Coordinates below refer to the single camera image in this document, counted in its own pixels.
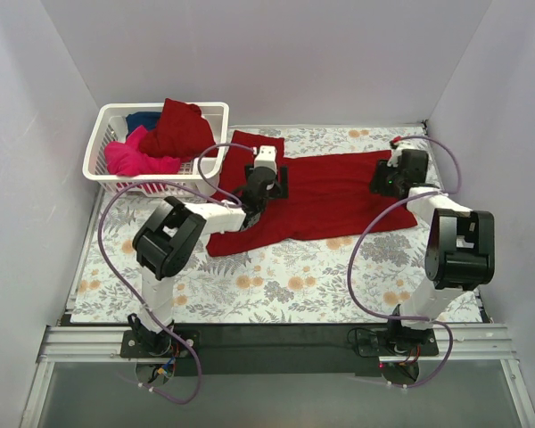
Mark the red t shirt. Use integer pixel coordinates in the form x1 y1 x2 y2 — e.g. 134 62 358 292
207 131 395 257

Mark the white plastic laundry basket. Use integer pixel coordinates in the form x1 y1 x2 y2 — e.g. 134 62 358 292
82 99 229 196

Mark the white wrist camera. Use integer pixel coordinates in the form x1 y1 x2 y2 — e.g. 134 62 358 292
253 145 277 172
388 136 406 168

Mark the aluminium frame rail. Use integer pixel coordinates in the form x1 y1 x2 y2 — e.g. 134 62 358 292
21 324 535 427

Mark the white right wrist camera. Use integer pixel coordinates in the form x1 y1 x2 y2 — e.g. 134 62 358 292
388 136 406 168

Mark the pink shirt in basket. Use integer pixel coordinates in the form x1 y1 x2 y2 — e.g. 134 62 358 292
103 126 182 177

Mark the dark red shirt in basket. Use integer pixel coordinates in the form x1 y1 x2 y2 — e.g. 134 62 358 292
139 98 215 159

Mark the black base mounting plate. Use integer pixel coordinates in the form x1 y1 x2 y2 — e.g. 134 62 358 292
119 324 439 376

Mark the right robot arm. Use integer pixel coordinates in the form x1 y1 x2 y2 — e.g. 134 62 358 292
370 146 495 355

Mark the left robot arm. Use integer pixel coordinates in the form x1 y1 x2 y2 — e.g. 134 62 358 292
128 165 289 356

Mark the blue shirt in basket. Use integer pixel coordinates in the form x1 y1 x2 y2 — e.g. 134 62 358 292
125 111 161 133

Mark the floral patterned table mat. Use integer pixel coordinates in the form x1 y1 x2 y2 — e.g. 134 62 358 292
70 126 482 325

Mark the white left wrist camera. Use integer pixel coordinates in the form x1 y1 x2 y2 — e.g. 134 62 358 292
253 145 277 172

